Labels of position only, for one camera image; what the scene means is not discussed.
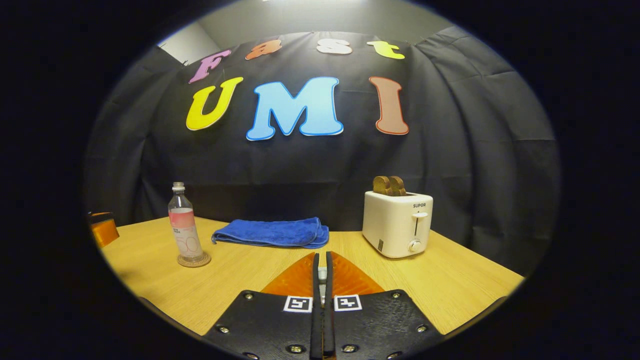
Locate clear water bottle pink label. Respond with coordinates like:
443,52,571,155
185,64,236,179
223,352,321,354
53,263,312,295
168,181,205,261

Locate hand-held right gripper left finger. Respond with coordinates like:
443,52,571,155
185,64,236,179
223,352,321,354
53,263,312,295
202,251,321,360

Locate blue folded towel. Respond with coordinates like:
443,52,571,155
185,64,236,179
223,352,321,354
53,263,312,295
211,216,330,250

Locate cream white toaster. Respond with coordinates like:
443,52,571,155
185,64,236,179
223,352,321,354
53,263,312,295
362,190,434,259

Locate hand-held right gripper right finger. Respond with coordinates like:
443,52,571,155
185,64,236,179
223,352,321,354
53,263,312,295
324,251,446,360

